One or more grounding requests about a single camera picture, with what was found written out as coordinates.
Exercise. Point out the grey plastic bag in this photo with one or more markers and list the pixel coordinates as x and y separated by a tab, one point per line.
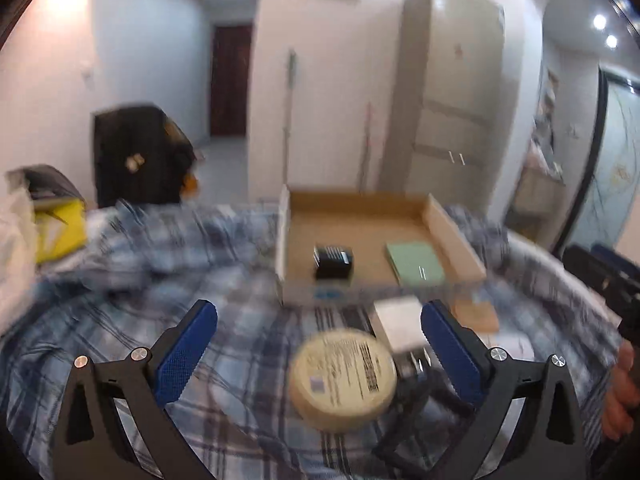
47	180

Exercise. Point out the dark red door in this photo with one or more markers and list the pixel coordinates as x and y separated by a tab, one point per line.
230	80

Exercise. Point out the orange box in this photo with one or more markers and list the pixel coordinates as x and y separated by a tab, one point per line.
191	182

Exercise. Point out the black jacket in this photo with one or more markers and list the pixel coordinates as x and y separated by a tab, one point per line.
140	160

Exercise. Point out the small white box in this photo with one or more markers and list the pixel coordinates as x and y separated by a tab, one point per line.
397	322

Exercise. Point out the person's right hand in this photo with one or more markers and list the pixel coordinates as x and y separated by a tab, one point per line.
622	390

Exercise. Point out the small brown cardboard box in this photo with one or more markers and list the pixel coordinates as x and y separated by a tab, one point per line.
477	315

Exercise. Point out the ceiling light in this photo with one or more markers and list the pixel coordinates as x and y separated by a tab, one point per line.
611	41
599	21

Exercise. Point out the sliding glass door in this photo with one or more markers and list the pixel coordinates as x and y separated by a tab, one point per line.
610	185

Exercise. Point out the small black box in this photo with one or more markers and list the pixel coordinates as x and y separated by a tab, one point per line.
334	262

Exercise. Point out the white plastic bag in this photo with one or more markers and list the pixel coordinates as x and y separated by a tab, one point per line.
17	250

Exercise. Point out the black plastic object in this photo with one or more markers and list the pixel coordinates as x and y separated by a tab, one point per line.
410	395

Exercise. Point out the beige wardrobe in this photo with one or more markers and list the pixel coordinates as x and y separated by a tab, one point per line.
450	85

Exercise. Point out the round cream tin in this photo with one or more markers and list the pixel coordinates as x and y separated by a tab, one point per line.
342	380

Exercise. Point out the blue plaid cloth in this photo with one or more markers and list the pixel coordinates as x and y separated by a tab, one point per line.
150	280

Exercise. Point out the yellow bag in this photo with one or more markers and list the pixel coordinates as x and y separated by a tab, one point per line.
62	232

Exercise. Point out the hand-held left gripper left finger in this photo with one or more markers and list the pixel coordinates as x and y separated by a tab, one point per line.
185	355

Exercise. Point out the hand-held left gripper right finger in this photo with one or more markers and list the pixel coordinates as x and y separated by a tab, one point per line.
450	350

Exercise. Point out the beige counter cabinet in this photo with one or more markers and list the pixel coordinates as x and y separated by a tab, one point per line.
540	195

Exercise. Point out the flat green box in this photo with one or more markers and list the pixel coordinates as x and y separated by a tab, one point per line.
415	264

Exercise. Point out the clutter pile on counter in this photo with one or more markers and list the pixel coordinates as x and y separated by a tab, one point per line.
547	130

